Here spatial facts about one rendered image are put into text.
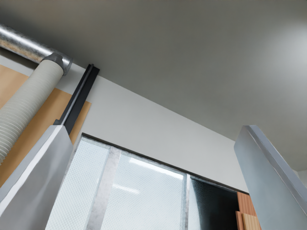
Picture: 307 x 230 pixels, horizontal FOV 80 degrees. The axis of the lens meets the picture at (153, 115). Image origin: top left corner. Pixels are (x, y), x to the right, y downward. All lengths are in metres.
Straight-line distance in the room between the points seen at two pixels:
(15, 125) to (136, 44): 0.89
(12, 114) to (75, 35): 0.68
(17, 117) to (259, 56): 1.52
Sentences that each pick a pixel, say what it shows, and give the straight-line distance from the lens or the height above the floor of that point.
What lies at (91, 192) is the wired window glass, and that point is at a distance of 1.41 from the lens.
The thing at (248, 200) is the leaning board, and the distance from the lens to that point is 2.17.
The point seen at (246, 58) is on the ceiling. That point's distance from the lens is 1.47.
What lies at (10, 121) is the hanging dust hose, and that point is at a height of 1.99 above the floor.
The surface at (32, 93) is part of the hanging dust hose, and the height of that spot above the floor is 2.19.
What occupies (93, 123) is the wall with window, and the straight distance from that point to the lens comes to 1.47.
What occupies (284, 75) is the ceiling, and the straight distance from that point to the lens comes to 1.65.
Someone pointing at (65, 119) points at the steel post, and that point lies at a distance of 1.33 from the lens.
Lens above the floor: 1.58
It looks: 35 degrees up
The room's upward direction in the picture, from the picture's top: 10 degrees clockwise
